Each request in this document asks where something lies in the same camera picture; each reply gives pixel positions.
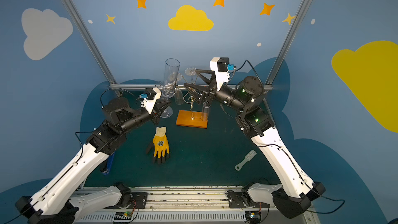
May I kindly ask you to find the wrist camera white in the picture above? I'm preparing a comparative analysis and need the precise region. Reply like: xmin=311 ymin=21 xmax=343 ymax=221
xmin=139 ymin=87 xmax=161 ymax=114
xmin=210 ymin=57 xmax=236 ymax=91

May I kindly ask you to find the white plastic brush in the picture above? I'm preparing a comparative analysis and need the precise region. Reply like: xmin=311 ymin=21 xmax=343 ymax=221
xmin=235 ymin=150 xmax=257 ymax=171

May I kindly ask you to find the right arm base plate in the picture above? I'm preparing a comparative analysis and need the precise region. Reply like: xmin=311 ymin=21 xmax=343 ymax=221
xmin=226 ymin=190 xmax=270 ymax=208

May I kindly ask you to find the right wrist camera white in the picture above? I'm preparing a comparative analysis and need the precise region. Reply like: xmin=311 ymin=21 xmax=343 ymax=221
xmin=210 ymin=57 xmax=236 ymax=91

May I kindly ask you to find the right aluminium frame post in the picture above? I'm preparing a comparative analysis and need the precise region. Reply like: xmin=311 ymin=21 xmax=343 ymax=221
xmin=264 ymin=0 xmax=313 ymax=92

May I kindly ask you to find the left controller board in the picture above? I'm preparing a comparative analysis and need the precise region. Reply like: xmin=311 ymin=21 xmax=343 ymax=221
xmin=113 ymin=212 xmax=135 ymax=224

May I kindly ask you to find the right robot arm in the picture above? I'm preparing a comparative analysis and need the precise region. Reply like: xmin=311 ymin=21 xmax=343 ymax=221
xmin=183 ymin=69 xmax=325 ymax=219

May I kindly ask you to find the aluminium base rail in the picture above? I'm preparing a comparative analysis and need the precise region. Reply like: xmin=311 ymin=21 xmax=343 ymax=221
xmin=49 ymin=186 xmax=321 ymax=224

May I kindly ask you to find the blue stapler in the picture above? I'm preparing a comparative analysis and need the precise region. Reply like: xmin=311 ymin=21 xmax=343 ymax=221
xmin=99 ymin=153 xmax=115 ymax=175

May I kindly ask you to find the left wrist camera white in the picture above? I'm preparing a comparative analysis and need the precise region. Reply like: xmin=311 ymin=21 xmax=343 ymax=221
xmin=139 ymin=87 xmax=161 ymax=114

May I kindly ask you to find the yellow black work glove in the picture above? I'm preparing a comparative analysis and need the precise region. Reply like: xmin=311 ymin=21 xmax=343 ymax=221
xmin=146 ymin=127 xmax=170 ymax=164

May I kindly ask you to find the gold wire glass rack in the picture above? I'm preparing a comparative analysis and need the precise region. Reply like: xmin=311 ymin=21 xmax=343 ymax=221
xmin=176 ymin=92 xmax=208 ymax=129

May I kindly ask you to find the left aluminium frame post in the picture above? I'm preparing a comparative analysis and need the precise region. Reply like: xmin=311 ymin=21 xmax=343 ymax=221
xmin=61 ymin=0 xmax=117 ymax=85

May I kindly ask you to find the aluminium frame post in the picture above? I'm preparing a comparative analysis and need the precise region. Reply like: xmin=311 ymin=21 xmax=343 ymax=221
xmin=264 ymin=0 xmax=313 ymax=92
xmin=61 ymin=0 xmax=117 ymax=85

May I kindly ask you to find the horizontal aluminium frame bar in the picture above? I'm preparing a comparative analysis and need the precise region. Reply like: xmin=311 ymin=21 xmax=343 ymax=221
xmin=109 ymin=84 xmax=273 ymax=91

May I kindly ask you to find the right controller board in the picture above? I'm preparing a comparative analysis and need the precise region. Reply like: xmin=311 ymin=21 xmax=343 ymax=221
xmin=245 ymin=212 xmax=262 ymax=224

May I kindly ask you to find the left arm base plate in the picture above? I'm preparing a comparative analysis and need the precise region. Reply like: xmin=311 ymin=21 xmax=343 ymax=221
xmin=118 ymin=192 xmax=148 ymax=209

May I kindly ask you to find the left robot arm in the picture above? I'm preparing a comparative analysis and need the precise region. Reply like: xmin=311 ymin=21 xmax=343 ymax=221
xmin=15 ymin=97 xmax=171 ymax=224

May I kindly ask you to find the clear flute glass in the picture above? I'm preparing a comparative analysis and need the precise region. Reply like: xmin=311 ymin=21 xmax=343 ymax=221
xmin=202 ymin=101 xmax=210 ymax=122
xmin=185 ymin=67 xmax=197 ymax=84
xmin=161 ymin=58 xmax=180 ymax=100
xmin=171 ymin=72 xmax=184 ymax=105

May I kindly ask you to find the controller board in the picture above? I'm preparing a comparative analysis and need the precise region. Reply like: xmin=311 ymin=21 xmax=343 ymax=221
xmin=245 ymin=212 xmax=262 ymax=224
xmin=113 ymin=212 xmax=135 ymax=224

